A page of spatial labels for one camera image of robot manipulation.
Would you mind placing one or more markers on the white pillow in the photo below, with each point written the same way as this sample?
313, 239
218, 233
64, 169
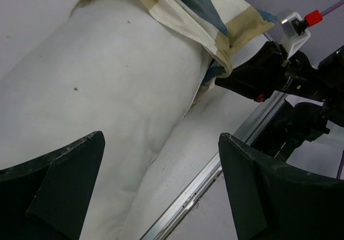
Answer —
109, 67

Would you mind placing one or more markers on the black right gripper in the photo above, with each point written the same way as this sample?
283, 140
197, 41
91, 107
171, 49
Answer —
269, 70

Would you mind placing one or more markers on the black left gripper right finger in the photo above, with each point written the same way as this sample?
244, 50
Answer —
271, 199

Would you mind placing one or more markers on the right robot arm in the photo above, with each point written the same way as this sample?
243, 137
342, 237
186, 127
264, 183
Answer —
293, 124

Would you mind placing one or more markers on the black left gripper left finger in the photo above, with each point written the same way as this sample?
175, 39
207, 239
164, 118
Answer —
48, 197

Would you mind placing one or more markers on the blue tan white pillowcase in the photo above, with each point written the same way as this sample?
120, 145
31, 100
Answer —
221, 27

